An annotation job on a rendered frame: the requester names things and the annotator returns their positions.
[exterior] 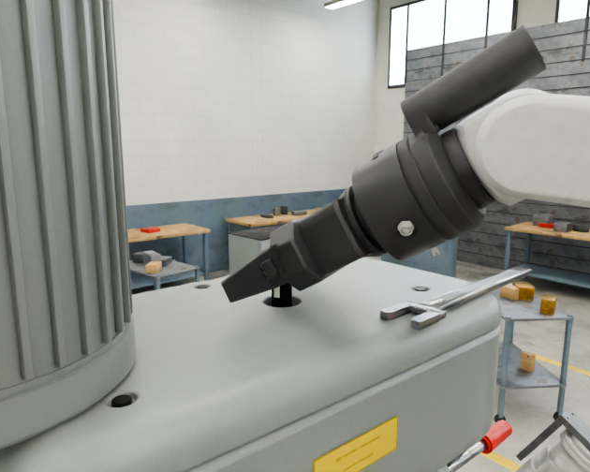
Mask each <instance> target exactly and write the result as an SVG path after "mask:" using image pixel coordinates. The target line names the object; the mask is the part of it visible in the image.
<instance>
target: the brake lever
mask: <svg viewBox="0 0 590 472"><path fill-rule="evenodd" d="M511 434H512V428H511V426H510V424H509V423H508V422H506V421H505V420H499V421H498V422H496V423H494V424H493V425H492V426H491V428H490V430H489V432H488V433H487V434H486V435H485V437H483V438H482V439H481V440H480V441H479V442H477V443H476V444H475V445H473V446H472V447H470V448H469V449H468V450H466V451H464V452H463V453H462V454H460V455H459V456H457V457H456V458H455V459H453V460H452V461H450V462H449V463H448V464H447V467H448V469H449V472H455V471H457V470H458V469H459V468H461V467H462V466H464V465H465V464H467V463H468V462H469V461H471V460H472V459H473V458H475V457H476V456H477V455H479V454H480V453H481V452H482V453H484V454H489V453H491V452H492V451H493V450H495V449H496V448H497V447H498V446H499V445H500V444H501V443H502V442H503V441H505V440H506V439H507V438H508V437H509V436H510V435H511Z"/></svg>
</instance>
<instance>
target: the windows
mask: <svg viewBox="0 0 590 472"><path fill-rule="evenodd" d="M518 2H519V0H416V1H412V2H409V3H405V4H402V5H399V6H395V7H391V11H390V38H389V66H388V89H394V88H402V87H406V64H407V61H406V60H407V51H408V50H413V49H418V48H423V47H428V46H434V45H438V44H442V54H443V55H442V59H441V66H444V49H445V43H449V42H453V41H459V40H464V39H470V38H474V37H484V36H485V41H484V47H487V37H488V36H489V35H493V34H499V33H504V32H509V31H514V30H515V29H516V26H517V14H518ZM589 17H590V0H556V10H555V20H554V22H564V21H569V20H575V19H580V18H585V26H584V30H588V22H589Z"/></svg>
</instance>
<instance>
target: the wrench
mask: <svg viewBox="0 0 590 472"><path fill-rule="evenodd" d="M530 274H532V270H531V269H528V268H523V267H518V266H515V267H513V268H510V269H507V270H505V271H503V272H500V273H496V274H493V275H491V276H488V277H486V278H483V279H480V280H479V281H476V282H473V283H471V284H468V285H465V286H463V287H460V288H456V289H454V290H452V291H449V292H446V293H444V294H441V295H438V296H436V297H433V298H431V299H429V300H426V301H423V302H420V303H416V302H410V301H408V302H403V303H401V302H400V303H397V304H395V305H393V306H390V307H387V308H385V309H382V310H380V318H383V319H386V320H393V319H396V318H398V317H401V316H404V315H406V314H409V313H414V314H417V315H418V316H416V317H413V318H412V319H411V328H412V329H415V330H418V331H420V330H422V329H425V328H427V327H429V326H431V325H434V324H436V323H437V322H439V320H441V319H443V318H445V317H446V314H447V313H446V311H447V310H449V309H451V308H453V307H455V306H457V305H460V304H462V303H464V302H468V301H470V300H473V299H475V298H478V297H479V296H481V295H484V294H486V293H488V292H491V291H493V290H495V289H498V288H501V287H503V286H505V285H508V284H510V283H512V282H515V281H517V280H519V279H522V278H524V277H526V276H528V275H530Z"/></svg>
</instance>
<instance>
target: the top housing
mask: <svg viewBox="0 0 590 472"><path fill-rule="evenodd" d="M227 277H228V276H224V277H219V278H215V279H210V280H205V281H200V282H196V283H190V284H185V285H180V286H176V287H171V288H162V289H158V290H152V291H147V292H142V293H138V294H133V295H132V306H133V313H132V316H133V318H134V325H135V340H136V359H135V361H134V364H133V366H132V368H131V369H130V371H129V372H128V374H127V375H126V376H125V378H124V379H123V380H122V381H121V382H120V383H119V384H118V385H117V386H116V387H115V388H114V389H113V390H112V391H111V392H109V393H108V394H107V395H106V396H105V397H103V398H102V399H101V400H100V401H98V402H97V403H96V404H94V405H93V406H91V407H89V408H88V409H86V410H85V411H83V412H82V413H81V414H79V415H77V416H76V417H74V418H72V419H70V420H68V421H66V422H64V423H62V424H60V425H58V426H56V427H54V428H52V429H50V430H49V431H47V432H44V433H42V434H40V435H37V436H34V437H32V438H29V439H27V440H24V441H23V442H21V443H18V444H15V445H13V446H10V447H7V448H4V449H2V450H0V472H436V471H437V470H439V469H440V468H441V467H443V466H444V465H446V464H448V463H449V462H450V461H452V460H453V459H455V458H456V457H457V456H459V455H460V454H462V453H463V452H464V451H466V450H468V449H469V448H470V447H472V446H473V445H475V444H476V443H477V442H479V441H480V440H481V439H482V438H483V437H485V435H486V434H487V433H488V432H489V430H490V428H491V426H492V422H493V419H494V398H495V385H496V374H497V363H498V350H499V339H500V326H499V325H500V323H501V306H500V304H499V302H498V300H497V298H496V297H495V296H494V295H493V294H492V293H491V292H488V293H486V294H484V295H481V296H479V297H478V298H475V299H473V300H470V301H468V302H464V303H462V304H460V305H457V306H455V307H453V308H451V309H449V310H447V311H446V313H447V314H446V317H445V318H443V319H441V320H439V322H437V323H436V324H434V325H431V326H429V327H427V328H425V329H422V330H420V331H418V330H415V329H412V328H411V319H412V318H413V317H416V316H418V315H417V314H414V313H409V314H406V315H404V316H401V317H398V318H396V319H393V320H386V319H383V318H380V310H382V309H385V308H387V307H390V306H393V305H395V304H397V303H400V302H401V303H403V302H408V301H410V302H416V303H420V302H423V301H426V300H429V299H431V298H433V297H436V296H438V295H441V294H444V293H446V292H449V291H452V290H454V289H456V288H460V287H463V286H465V285H468V284H471V283H472V282H469V281H465V280H462V279H458V278H453V277H449V276H446V275H441V274H437V273H430V272H426V271H422V270H418V269H413V268H409V267H406V266H402V265H397V264H393V263H389V262H385V261H381V260H377V259H372V258H360V259H358V260H356V261H354V262H352V263H350V264H348V265H347V266H346V267H344V268H343V269H341V270H340V271H338V272H336V273H334V274H332V275H331V276H329V277H328V278H326V279H324V280H323V281H321V282H319V283H317V284H315V285H313V286H311V287H309V288H306V289H304V290H302V291H299V290H298V289H296V288H294V287H292V306H291V307H272V290H268V291H265V292H262V293H259V294H257V295H254V296H251V297H248V298H245V299H242V300H239V301H237V302H229V299H228V297H227V295H226V293H225V291H224V289H223V288H222V286H221V282H222V281H223V280H225V279H226V278H227Z"/></svg>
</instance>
